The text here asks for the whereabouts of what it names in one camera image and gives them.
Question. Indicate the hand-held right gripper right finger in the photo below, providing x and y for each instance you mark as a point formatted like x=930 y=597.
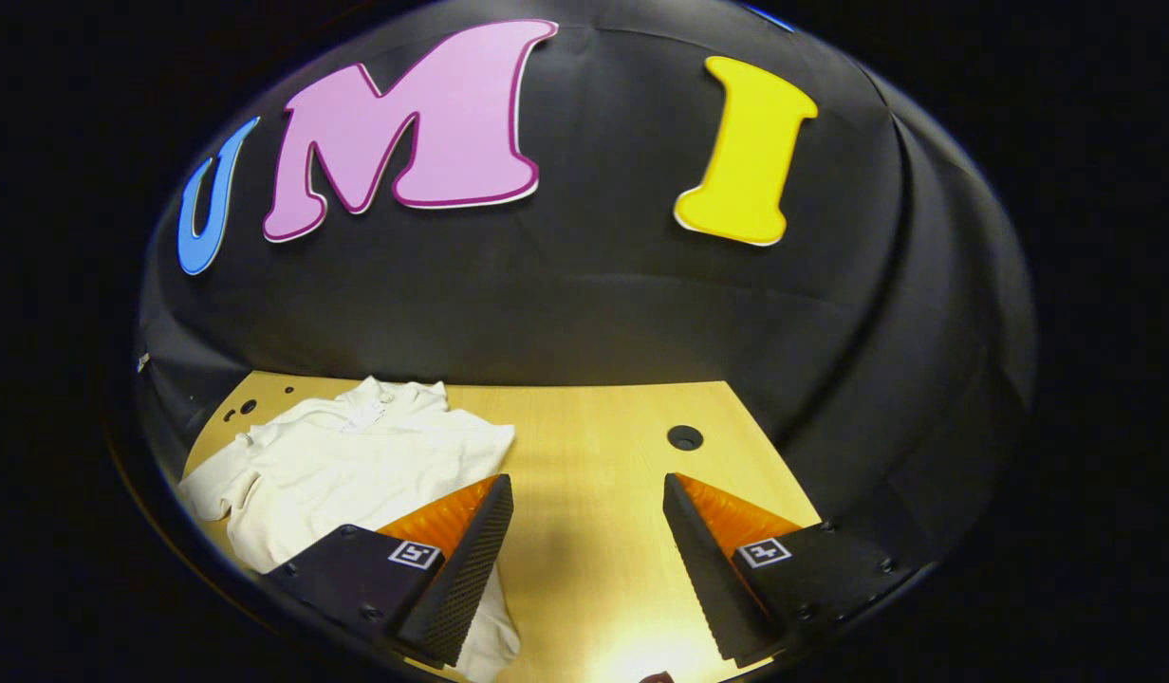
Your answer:
x=703 y=579

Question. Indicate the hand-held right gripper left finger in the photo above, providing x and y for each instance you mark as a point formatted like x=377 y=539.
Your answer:
x=466 y=579

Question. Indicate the cream white sweatshirt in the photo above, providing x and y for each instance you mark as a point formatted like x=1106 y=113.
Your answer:
x=357 y=465

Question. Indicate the black backdrop cloth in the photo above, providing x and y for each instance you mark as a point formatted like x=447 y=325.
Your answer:
x=594 y=313

